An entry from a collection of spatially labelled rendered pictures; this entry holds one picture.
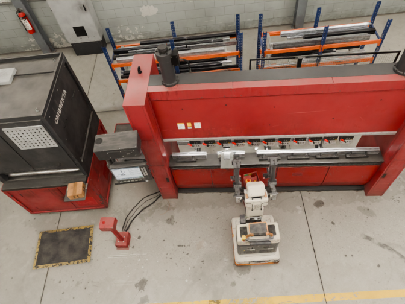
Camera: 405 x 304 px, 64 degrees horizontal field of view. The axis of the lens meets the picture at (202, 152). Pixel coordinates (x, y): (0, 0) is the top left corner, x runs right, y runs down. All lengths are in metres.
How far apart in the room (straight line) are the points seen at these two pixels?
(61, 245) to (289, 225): 3.59
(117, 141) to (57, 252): 2.52
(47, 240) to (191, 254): 2.34
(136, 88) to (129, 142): 0.62
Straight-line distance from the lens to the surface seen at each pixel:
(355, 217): 5.52
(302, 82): 3.67
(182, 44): 5.61
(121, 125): 5.26
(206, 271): 4.98
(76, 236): 5.69
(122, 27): 8.35
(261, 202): 4.02
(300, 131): 4.29
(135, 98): 3.67
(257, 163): 4.66
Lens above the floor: 4.81
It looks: 55 degrees down
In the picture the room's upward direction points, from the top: 9 degrees counter-clockwise
